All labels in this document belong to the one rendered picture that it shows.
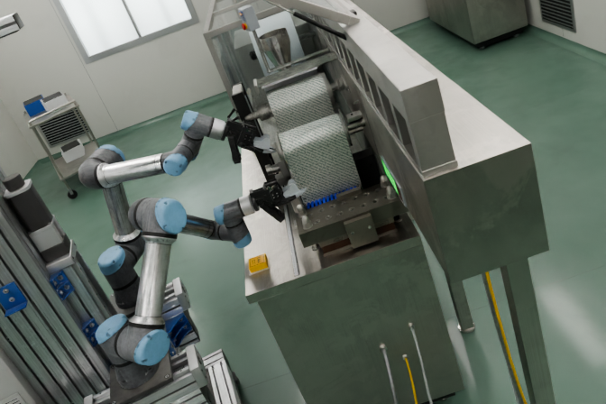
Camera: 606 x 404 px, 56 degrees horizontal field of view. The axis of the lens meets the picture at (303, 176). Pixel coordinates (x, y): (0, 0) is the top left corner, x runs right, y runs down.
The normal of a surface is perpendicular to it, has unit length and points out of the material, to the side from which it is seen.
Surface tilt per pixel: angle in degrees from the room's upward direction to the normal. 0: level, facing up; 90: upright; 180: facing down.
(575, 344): 0
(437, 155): 90
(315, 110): 92
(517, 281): 90
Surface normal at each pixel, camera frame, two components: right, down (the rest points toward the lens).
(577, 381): -0.32, -0.84
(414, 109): 0.11, 0.42
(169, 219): 0.81, -0.13
